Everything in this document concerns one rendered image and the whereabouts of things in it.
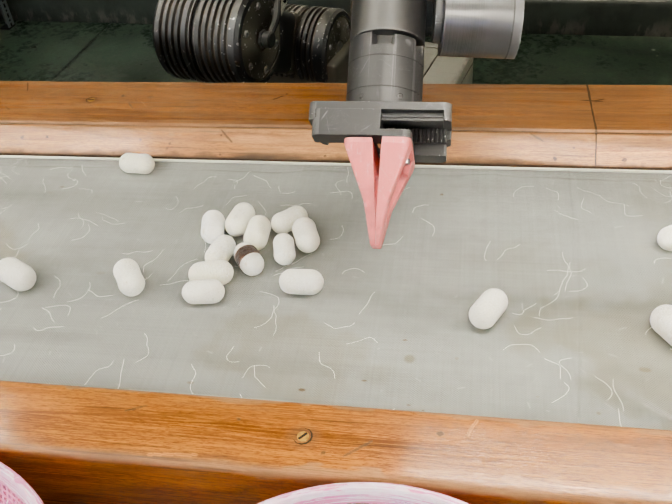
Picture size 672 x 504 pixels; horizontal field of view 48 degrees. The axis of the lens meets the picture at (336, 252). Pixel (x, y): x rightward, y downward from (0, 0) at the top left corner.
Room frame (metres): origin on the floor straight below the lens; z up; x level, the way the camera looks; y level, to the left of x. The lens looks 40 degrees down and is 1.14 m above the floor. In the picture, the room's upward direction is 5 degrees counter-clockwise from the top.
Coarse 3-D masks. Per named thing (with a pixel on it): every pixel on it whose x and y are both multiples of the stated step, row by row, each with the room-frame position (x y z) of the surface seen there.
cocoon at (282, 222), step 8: (288, 208) 0.52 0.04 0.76; (296, 208) 0.52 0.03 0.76; (280, 216) 0.51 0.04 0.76; (288, 216) 0.51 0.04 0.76; (296, 216) 0.51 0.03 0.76; (304, 216) 0.51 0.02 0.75; (272, 224) 0.51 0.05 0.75; (280, 224) 0.50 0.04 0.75; (288, 224) 0.50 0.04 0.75; (280, 232) 0.50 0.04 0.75
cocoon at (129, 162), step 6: (126, 156) 0.62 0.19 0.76; (132, 156) 0.62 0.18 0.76; (138, 156) 0.62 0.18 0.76; (144, 156) 0.62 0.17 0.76; (150, 156) 0.62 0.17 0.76; (120, 162) 0.62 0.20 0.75; (126, 162) 0.62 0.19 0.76; (132, 162) 0.62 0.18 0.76; (138, 162) 0.61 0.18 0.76; (144, 162) 0.61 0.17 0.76; (150, 162) 0.62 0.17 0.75; (126, 168) 0.62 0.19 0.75; (132, 168) 0.61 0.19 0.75; (138, 168) 0.61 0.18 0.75; (144, 168) 0.61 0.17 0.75; (150, 168) 0.61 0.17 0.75
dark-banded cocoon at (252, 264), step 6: (240, 246) 0.47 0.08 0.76; (234, 252) 0.47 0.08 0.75; (246, 258) 0.46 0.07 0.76; (252, 258) 0.46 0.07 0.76; (258, 258) 0.46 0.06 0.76; (240, 264) 0.46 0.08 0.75; (246, 264) 0.45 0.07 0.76; (252, 264) 0.45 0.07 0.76; (258, 264) 0.45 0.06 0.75; (246, 270) 0.45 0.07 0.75; (252, 270) 0.45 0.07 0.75; (258, 270) 0.45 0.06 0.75
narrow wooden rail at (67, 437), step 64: (0, 384) 0.34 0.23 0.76; (0, 448) 0.29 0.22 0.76; (64, 448) 0.29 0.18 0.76; (128, 448) 0.28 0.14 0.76; (192, 448) 0.28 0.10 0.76; (256, 448) 0.27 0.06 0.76; (320, 448) 0.27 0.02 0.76; (384, 448) 0.26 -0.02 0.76; (448, 448) 0.26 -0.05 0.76; (512, 448) 0.26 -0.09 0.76; (576, 448) 0.25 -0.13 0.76; (640, 448) 0.25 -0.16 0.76
